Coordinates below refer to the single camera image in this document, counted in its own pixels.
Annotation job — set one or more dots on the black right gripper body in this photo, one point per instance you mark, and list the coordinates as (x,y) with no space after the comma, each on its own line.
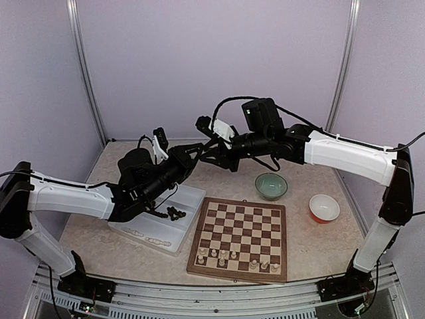
(258,144)

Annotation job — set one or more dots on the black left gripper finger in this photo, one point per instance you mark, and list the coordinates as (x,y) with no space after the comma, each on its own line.
(194,158)
(190,149)

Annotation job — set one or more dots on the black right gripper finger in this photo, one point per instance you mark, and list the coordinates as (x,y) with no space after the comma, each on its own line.
(212,147)
(222,162)

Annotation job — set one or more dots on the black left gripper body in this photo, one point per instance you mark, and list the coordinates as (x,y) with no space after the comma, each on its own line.
(176,173)

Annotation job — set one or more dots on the white plastic divided tray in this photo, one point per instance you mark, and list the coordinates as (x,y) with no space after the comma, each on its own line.
(187,199)

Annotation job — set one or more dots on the wooden chess board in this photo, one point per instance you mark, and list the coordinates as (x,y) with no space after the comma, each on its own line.
(253,230)

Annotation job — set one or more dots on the white knight piece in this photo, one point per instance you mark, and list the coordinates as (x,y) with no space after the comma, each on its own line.
(264,265)

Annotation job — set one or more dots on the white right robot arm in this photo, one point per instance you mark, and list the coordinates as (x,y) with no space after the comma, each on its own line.
(390,167)

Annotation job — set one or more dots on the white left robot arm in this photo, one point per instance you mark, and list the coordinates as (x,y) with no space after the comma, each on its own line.
(141,182)

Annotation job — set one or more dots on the pile of dark chess pieces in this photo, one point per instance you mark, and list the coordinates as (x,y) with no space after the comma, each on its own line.
(171,213)

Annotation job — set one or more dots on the green ceramic bowl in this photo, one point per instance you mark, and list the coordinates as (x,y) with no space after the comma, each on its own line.
(271,186)

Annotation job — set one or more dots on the white queen piece lying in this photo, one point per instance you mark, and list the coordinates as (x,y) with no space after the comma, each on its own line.
(133,232)

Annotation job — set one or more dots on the orange white bowl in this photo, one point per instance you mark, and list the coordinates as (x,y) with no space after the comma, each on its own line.
(323,208)

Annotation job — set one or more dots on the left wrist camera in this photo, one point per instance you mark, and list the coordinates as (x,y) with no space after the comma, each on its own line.
(160,144)

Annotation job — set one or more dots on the front aluminium rail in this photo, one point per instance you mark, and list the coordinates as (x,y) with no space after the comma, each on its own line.
(137,299)

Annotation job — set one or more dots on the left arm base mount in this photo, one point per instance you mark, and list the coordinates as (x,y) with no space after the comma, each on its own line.
(84,286)

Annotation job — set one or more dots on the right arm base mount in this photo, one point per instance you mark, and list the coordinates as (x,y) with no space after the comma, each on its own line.
(344,286)

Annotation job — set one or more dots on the right aluminium frame post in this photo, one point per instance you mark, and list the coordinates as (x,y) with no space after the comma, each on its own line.
(345,64)

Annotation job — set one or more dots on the aluminium frame post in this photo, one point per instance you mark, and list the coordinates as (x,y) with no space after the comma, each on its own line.
(76,30)
(345,64)

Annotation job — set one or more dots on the left aluminium frame post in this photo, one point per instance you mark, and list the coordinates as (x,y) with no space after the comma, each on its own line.
(76,30)

